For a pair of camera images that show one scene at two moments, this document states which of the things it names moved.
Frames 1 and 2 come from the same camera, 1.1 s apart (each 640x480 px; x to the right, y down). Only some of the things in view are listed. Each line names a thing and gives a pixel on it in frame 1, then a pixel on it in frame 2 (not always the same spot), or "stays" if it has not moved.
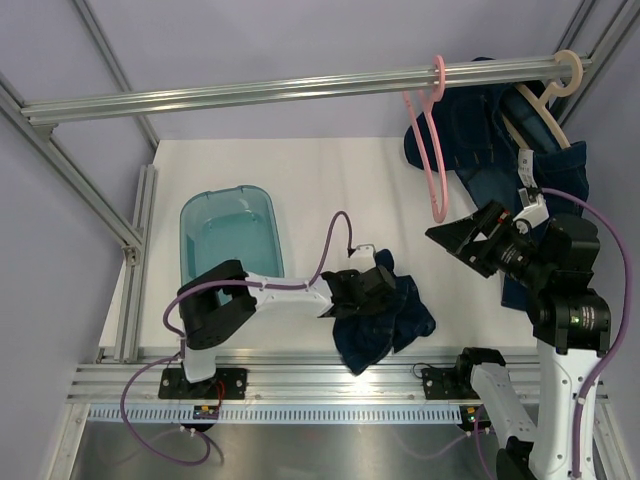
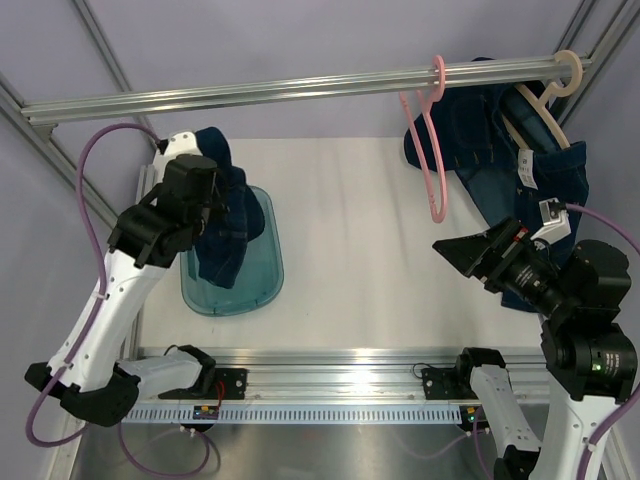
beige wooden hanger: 541,107 stays
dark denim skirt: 365,339 to 221,254
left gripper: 371,309 to 219,209
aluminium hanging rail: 291,90 stays
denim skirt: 513,148 stays
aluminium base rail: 301,377 stays
